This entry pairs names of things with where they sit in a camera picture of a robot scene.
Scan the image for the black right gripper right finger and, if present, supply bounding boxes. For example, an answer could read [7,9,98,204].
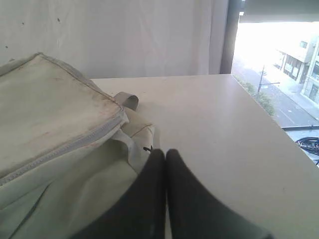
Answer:
[166,149,273,239]

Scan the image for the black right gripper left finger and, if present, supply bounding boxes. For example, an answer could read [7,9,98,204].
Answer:
[72,149,166,239]

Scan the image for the white canvas duffel bag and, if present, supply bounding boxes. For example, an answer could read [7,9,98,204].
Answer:
[0,53,154,239]

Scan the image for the white backdrop curtain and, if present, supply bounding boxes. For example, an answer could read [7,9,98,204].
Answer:
[0,0,230,78]

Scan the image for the black coiled cable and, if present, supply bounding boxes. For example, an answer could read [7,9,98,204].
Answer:
[295,136,319,165]

